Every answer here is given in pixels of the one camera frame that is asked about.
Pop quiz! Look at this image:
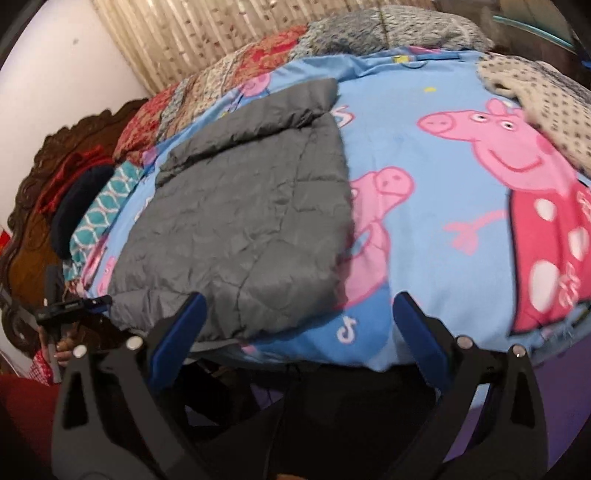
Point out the teal wave-patterned pillow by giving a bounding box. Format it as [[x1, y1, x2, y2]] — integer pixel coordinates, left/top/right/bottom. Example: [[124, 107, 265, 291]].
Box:
[[69, 164, 145, 273]]

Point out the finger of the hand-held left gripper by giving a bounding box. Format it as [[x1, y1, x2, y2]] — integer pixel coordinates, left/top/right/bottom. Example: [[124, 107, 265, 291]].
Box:
[[36, 296, 113, 325]]

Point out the white black-dotted cloth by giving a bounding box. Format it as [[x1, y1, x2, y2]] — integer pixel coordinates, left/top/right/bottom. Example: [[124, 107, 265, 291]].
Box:
[[475, 52, 591, 178]]

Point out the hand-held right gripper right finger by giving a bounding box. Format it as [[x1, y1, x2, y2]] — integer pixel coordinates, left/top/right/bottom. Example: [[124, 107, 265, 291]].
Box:
[[394, 292, 548, 480]]

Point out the beige leaf-patterned curtain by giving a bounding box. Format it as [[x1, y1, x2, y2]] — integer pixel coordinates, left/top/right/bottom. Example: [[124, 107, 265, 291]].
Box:
[[90, 0, 384, 93]]

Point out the blue cartoon pig bed sheet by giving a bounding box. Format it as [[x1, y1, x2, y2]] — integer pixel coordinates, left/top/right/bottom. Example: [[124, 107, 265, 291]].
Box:
[[65, 46, 591, 374]]

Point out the carved wooden headboard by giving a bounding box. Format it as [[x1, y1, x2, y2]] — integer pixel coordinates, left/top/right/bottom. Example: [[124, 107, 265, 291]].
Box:
[[0, 98, 151, 370]]

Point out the red floral patchwork quilt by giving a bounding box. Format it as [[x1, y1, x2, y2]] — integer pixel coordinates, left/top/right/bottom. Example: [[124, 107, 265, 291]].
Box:
[[111, 23, 310, 162]]

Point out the grey quilted jacket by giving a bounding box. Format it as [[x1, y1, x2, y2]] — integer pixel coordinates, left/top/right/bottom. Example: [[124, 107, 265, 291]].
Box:
[[107, 78, 355, 344]]

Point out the person's left hand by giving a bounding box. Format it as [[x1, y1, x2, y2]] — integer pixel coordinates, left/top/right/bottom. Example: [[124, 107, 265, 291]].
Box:
[[39, 324, 78, 366]]

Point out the person's red clothing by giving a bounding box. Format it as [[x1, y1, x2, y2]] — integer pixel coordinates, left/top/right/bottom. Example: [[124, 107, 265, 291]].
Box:
[[0, 348, 63, 480]]

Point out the grey-blue patterned pillow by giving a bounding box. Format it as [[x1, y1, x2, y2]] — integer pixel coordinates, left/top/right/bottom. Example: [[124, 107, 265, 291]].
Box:
[[302, 4, 495, 58]]

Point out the red cloth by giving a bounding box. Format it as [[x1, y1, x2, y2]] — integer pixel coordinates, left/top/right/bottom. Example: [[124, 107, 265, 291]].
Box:
[[34, 145, 114, 213]]

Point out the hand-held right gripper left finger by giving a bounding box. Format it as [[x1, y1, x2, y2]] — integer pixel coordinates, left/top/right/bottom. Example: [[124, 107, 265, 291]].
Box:
[[51, 292, 218, 480]]

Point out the dark navy cloth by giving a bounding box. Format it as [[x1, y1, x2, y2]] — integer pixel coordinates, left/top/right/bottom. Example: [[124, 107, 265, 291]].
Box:
[[51, 165, 116, 260]]

